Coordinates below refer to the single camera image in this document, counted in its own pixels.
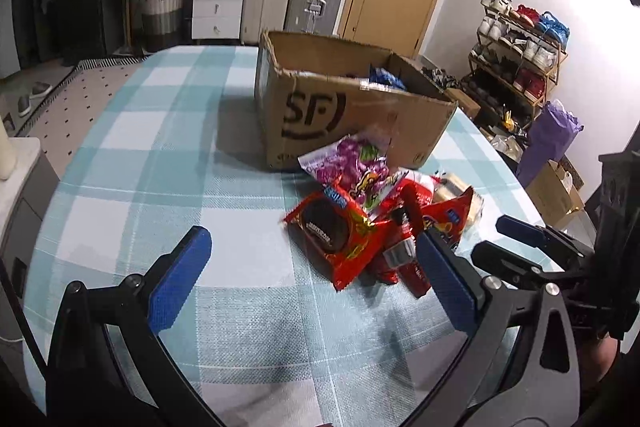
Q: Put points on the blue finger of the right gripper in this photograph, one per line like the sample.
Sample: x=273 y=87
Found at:
x=530 y=235

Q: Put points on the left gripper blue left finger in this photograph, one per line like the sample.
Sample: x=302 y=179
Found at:
x=172 y=277

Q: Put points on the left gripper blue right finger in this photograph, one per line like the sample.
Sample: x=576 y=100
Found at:
x=455 y=282

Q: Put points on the red chip bag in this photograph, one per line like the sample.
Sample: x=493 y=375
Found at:
x=397 y=262

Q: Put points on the purple grape candy bag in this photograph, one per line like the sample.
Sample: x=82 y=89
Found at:
x=356 y=165

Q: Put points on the small cardboard box on floor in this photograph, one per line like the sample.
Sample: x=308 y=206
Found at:
x=554 y=195

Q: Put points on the teal plaid tablecloth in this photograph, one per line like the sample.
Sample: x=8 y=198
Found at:
x=263 y=336

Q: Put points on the red cookie snack bag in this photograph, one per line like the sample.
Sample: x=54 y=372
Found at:
x=341 y=231

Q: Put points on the wooden shoe rack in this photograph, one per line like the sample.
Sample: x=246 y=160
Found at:
x=515 y=63

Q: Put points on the shoes on floor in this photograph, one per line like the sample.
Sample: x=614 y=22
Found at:
x=441 y=79

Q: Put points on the patterned floor rug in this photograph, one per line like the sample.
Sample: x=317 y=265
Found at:
x=66 y=115

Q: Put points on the brown cardboard SF box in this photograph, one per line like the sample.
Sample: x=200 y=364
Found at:
x=312 y=90

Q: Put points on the grey slippers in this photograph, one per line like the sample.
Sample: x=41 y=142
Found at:
x=39 y=90

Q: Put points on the striped laundry basket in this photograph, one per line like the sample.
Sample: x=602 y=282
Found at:
x=161 y=23

